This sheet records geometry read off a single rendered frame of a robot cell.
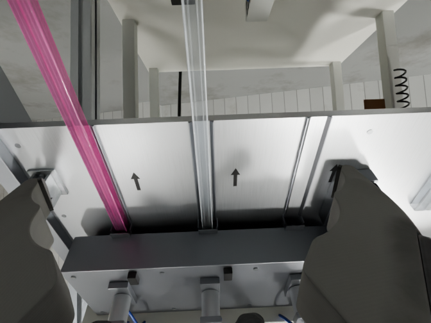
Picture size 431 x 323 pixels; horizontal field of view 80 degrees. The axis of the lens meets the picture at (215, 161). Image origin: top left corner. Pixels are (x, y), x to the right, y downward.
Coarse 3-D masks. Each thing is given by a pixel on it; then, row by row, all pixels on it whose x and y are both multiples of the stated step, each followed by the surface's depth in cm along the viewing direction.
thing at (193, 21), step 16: (192, 0) 17; (192, 16) 17; (192, 32) 18; (192, 48) 19; (192, 64) 19; (192, 80) 20; (192, 96) 21; (192, 112) 22; (208, 144) 24; (208, 160) 26; (208, 176) 27; (208, 192) 29; (208, 208) 31; (208, 224) 33
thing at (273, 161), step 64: (0, 128) 24; (64, 128) 24; (128, 128) 24; (192, 128) 24; (256, 128) 25; (320, 128) 25; (384, 128) 25; (128, 192) 30; (192, 192) 30; (256, 192) 31; (320, 192) 31; (384, 192) 32
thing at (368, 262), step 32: (352, 192) 9; (352, 224) 8; (384, 224) 8; (320, 256) 7; (352, 256) 7; (384, 256) 7; (416, 256) 7; (320, 288) 6; (352, 288) 6; (384, 288) 6; (416, 288) 6; (320, 320) 6; (352, 320) 5; (384, 320) 5; (416, 320) 5
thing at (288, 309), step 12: (156, 312) 38; (168, 312) 38; (180, 312) 38; (192, 312) 38; (228, 312) 38; (240, 312) 38; (252, 312) 38; (264, 312) 38; (276, 312) 38; (288, 312) 38
